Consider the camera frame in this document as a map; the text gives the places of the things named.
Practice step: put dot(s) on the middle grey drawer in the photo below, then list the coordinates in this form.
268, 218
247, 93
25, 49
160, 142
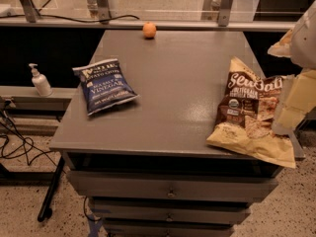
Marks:
171, 210

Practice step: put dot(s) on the blue salt vinegar chip bag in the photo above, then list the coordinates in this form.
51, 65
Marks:
103, 85

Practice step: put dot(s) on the black metal floor leg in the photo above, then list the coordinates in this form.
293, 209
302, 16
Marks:
45, 211

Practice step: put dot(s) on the orange fruit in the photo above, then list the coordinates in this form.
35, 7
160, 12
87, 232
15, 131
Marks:
149, 30

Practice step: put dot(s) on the metal window frame post middle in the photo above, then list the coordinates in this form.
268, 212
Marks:
104, 13

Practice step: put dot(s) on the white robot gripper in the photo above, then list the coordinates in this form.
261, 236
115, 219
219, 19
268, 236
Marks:
304, 39

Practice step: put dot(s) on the metal window frame post right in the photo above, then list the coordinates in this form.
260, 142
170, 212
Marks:
224, 13

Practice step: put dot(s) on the top grey drawer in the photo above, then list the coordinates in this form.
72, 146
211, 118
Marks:
175, 187

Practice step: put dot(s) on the bottom grey drawer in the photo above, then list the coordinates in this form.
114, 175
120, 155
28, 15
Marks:
143, 228

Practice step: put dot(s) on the metal window frame post left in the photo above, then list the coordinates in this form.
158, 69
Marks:
29, 10

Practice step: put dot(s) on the white pump soap bottle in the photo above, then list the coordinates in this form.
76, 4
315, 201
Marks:
40, 82

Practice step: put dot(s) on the brown and tan chip bag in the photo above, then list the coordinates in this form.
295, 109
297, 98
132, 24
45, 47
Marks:
245, 116

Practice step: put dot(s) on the grey drawer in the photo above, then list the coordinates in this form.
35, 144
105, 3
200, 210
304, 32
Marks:
175, 187
171, 210
143, 228

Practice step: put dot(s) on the metal window frame post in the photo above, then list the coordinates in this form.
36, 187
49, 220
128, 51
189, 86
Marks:
104, 13
224, 13
29, 10

